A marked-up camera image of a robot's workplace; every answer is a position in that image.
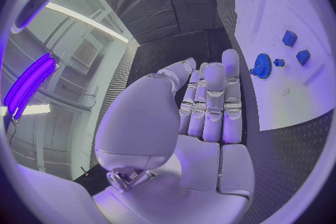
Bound blue block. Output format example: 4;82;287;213
295;49;312;67
281;30;298;48

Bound glowing light bar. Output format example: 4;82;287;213
3;51;62;123

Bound white task board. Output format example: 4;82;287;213
234;0;335;132

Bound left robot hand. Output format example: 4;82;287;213
91;48;256;224

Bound blue gear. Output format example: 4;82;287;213
249;53;273;80

